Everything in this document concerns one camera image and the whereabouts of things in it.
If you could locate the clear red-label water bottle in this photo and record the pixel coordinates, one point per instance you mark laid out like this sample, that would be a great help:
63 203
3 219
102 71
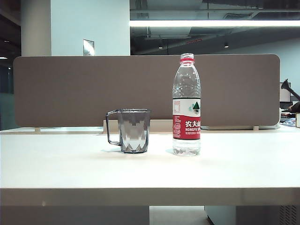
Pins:
186 126

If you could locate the transparent grey faceted mug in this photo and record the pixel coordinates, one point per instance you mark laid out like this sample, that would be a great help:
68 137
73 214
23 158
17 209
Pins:
134 131

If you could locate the brown desk divider panel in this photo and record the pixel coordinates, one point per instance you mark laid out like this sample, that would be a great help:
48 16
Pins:
70 89

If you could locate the long linear ceiling light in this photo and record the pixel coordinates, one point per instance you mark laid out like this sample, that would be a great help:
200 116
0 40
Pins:
211 23

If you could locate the beige box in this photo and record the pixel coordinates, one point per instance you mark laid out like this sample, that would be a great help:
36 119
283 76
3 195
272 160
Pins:
298 120

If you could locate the silver wall plaque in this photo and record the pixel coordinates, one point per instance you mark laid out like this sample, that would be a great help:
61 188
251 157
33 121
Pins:
88 48

